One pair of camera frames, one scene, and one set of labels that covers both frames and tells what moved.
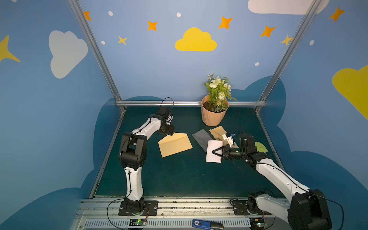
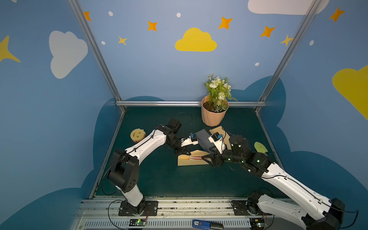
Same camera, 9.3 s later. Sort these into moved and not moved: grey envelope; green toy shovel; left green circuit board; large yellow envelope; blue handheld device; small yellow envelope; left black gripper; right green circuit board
Moved: large yellow envelope; left black gripper
Not moved: blue handheld device; left green circuit board; green toy shovel; right green circuit board; grey envelope; small yellow envelope
